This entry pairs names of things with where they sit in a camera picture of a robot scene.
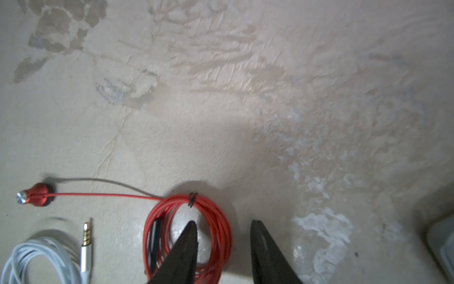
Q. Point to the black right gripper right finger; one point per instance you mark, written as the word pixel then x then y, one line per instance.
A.
pixel 269 266

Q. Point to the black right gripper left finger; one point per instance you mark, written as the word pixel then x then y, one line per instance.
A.
pixel 180 265

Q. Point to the red earphones with metal buds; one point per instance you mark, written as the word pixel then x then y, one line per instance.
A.
pixel 156 238

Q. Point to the white earphones right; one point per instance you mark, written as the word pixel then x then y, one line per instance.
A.
pixel 71 267

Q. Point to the grey calculator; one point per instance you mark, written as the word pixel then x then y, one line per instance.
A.
pixel 440 238

